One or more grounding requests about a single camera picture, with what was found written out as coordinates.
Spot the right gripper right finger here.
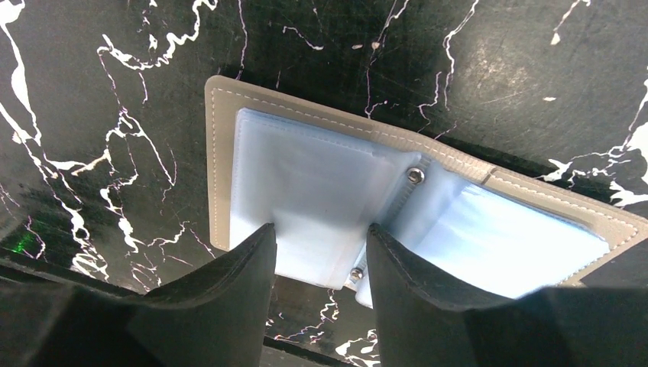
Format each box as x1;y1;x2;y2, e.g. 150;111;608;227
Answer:
367;224;647;366

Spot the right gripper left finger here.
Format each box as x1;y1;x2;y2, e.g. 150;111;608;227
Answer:
1;223;277;366

